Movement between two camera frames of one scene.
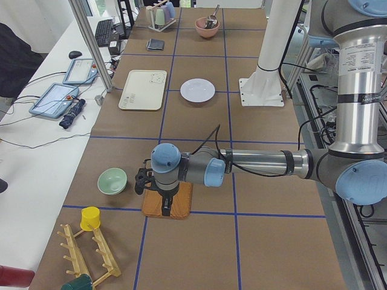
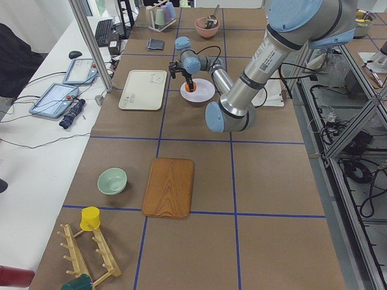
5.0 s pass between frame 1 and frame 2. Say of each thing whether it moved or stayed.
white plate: stayed
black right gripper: moved
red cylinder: stayed
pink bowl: stayed
